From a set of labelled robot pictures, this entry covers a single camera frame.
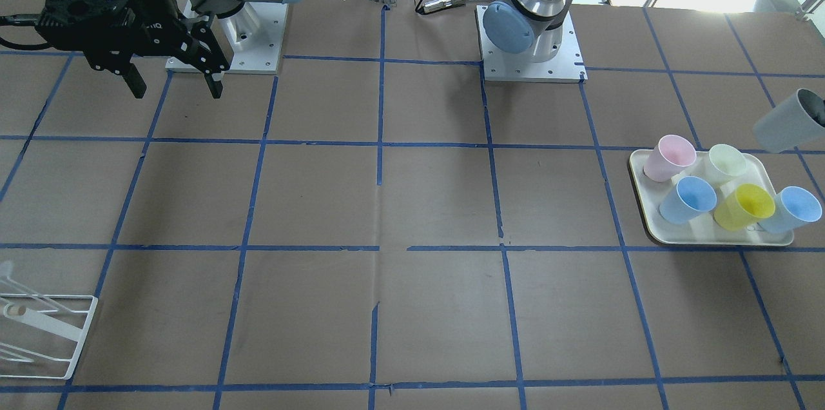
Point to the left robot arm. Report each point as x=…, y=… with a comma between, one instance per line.
x=529, y=41

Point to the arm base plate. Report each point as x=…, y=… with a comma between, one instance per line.
x=252, y=39
x=557, y=59

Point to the white wire cup rack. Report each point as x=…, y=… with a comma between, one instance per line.
x=43, y=335

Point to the pink plastic cup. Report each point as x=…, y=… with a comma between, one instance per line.
x=670, y=157

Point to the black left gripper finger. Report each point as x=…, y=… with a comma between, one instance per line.
x=816, y=110

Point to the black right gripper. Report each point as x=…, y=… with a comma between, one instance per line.
x=153, y=7

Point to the blue plastic cup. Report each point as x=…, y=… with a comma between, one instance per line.
x=795, y=207
x=688, y=199

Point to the grey white plastic cup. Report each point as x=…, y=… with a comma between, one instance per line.
x=788, y=124

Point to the pale green plastic cup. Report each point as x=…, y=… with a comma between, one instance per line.
x=722, y=164

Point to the cream plastic tray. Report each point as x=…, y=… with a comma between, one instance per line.
x=701, y=231

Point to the yellow plastic cup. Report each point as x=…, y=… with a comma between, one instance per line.
x=746, y=205

